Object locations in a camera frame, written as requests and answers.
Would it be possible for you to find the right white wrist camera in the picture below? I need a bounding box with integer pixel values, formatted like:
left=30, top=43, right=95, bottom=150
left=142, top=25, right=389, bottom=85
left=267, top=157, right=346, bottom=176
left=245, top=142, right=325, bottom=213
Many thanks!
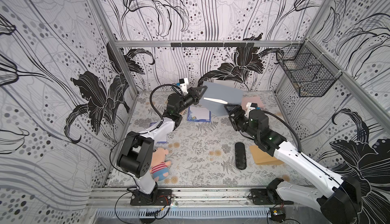
left=245, top=102, right=258, bottom=117

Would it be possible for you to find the dark grey envelope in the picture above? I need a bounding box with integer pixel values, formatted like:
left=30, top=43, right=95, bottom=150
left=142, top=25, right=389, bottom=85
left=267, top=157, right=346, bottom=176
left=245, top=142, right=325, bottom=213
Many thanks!
left=200, top=82, right=244, bottom=116

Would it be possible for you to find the black wall bar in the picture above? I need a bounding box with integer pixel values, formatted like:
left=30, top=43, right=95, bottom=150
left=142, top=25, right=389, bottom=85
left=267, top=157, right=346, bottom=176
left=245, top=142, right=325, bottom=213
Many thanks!
left=170, top=42, right=255, bottom=47

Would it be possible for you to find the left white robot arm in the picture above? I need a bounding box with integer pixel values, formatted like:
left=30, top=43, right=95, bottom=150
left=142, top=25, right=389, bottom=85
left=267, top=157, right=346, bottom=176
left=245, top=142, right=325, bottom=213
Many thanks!
left=116, top=84, right=207, bottom=195

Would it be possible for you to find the small green circuit board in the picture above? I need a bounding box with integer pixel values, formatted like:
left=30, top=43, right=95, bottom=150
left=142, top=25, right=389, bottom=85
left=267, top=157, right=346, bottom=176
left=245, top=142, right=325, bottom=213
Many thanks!
left=269, top=208, right=286, bottom=223

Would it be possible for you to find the pig plush toy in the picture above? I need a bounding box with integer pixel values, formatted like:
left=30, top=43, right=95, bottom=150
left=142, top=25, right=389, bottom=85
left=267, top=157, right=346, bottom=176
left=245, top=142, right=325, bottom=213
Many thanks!
left=149, top=148, right=172, bottom=182

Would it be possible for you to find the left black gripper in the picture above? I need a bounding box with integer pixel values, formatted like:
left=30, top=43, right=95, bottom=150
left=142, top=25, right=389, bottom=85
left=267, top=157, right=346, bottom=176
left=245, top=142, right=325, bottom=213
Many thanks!
left=174, top=84, right=205, bottom=113

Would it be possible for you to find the white slotted cable duct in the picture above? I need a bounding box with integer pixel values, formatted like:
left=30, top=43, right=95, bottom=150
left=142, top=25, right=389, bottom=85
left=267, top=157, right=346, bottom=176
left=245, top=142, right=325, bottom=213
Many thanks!
left=95, top=207, right=270, bottom=219

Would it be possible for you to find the white mini drawer box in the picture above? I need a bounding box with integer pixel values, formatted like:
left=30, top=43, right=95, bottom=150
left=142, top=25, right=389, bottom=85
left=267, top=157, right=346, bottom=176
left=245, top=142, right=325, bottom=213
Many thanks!
left=213, top=80, right=236, bottom=88

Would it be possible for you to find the black wire basket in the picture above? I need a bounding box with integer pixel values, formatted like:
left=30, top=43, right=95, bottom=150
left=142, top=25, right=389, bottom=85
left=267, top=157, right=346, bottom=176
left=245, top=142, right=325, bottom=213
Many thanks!
left=276, top=41, right=342, bottom=98

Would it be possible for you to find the pink envelope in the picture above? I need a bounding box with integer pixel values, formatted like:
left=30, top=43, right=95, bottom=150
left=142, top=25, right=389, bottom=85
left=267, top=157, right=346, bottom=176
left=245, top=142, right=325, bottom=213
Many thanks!
left=241, top=96, right=265, bottom=110

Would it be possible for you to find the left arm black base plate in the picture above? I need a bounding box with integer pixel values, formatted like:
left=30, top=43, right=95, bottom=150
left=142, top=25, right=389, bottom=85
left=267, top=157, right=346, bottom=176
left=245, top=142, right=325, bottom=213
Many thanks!
left=130, top=188, right=173, bottom=206

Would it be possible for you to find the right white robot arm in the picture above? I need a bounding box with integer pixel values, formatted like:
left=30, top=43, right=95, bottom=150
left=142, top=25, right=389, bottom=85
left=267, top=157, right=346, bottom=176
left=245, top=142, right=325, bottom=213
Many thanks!
left=224, top=104, right=362, bottom=224

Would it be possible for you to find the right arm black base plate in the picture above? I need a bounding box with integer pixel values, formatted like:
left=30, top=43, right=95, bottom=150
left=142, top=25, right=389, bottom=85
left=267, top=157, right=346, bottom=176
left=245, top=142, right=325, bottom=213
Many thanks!
left=248, top=178, right=294, bottom=205

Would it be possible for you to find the tan kraft envelope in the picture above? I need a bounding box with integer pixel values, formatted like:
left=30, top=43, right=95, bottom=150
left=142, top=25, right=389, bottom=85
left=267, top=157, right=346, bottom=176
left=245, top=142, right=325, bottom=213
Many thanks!
left=249, top=145, right=284, bottom=165

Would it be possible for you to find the black remote control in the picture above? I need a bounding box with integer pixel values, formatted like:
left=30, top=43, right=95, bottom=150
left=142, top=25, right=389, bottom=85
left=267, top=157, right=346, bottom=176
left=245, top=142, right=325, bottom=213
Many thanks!
left=235, top=142, right=247, bottom=170

